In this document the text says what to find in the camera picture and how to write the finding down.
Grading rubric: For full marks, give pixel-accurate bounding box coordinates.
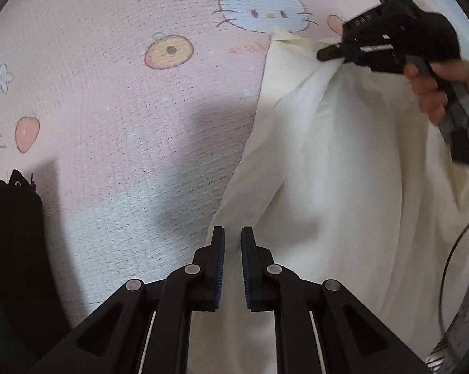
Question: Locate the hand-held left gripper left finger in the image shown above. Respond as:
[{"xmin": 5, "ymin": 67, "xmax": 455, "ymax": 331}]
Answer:
[{"xmin": 28, "ymin": 227, "xmax": 227, "ymax": 374}]

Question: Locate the black garment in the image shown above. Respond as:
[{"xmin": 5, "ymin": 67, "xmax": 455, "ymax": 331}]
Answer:
[{"xmin": 0, "ymin": 169, "xmax": 73, "ymax": 363}]

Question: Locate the cream shirt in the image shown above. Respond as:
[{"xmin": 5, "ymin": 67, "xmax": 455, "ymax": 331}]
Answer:
[{"xmin": 189, "ymin": 29, "xmax": 469, "ymax": 374}]

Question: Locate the pink cream printed blanket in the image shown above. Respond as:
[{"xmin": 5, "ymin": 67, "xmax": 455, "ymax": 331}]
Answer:
[{"xmin": 0, "ymin": 0, "xmax": 453, "ymax": 336}]

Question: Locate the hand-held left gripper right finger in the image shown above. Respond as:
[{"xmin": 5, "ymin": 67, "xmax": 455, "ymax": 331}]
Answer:
[{"xmin": 240, "ymin": 227, "xmax": 433, "ymax": 374}]

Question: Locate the black cable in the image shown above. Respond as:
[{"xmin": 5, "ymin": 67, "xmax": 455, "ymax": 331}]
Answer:
[{"xmin": 439, "ymin": 203, "xmax": 469, "ymax": 343}]

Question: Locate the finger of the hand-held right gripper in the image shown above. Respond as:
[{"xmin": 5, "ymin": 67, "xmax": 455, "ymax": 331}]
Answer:
[{"xmin": 316, "ymin": 43, "xmax": 361, "ymax": 64}]

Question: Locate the person's right hand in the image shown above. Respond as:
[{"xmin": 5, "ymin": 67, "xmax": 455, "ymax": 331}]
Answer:
[{"xmin": 404, "ymin": 59, "xmax": 469, "ymax": 125}]

